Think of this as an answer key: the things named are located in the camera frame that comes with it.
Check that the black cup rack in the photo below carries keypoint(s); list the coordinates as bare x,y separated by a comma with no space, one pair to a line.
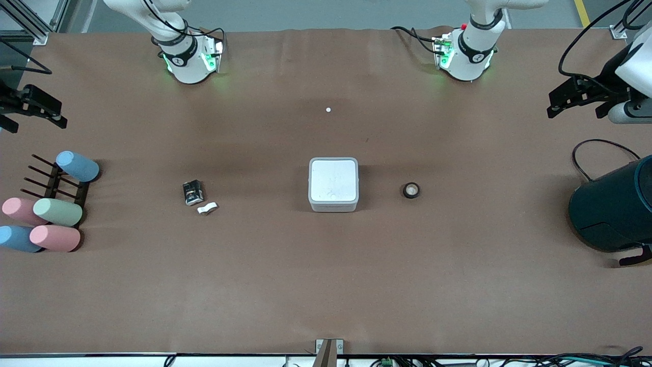
66,193

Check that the aluminium frame profile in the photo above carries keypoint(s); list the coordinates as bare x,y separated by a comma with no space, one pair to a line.
624,25
30,23

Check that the brown table cover sheet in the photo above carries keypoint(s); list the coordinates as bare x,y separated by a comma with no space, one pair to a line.
326,285

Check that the pink cup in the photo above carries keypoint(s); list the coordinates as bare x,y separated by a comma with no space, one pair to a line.
55,238
19,210

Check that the small white trash piece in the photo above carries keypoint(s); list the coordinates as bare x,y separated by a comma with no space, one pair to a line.
207,208

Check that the blue cup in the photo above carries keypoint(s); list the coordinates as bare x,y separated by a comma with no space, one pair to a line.
77,166
18,239

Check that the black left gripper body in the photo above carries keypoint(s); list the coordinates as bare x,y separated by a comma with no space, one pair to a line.
605,92

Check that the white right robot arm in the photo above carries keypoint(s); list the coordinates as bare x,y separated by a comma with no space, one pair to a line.
189,66

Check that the dark curved foot piece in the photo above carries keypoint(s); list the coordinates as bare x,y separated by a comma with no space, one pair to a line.
636,257

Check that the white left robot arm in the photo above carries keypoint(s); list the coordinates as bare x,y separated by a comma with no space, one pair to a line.
468,57

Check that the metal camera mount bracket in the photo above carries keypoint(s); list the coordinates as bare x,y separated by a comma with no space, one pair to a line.
329,351

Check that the black crumpled wrapper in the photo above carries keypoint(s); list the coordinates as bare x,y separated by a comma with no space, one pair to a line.
193,192

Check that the white square lidded bin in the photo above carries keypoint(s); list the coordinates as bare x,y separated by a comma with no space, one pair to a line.
333,183

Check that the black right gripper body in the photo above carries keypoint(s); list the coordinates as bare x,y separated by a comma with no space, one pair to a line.
11,101

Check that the dark teal cylindrical bin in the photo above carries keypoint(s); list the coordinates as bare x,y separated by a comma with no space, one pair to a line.
614,209

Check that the green cup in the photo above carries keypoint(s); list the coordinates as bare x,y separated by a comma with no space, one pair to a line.
57,212

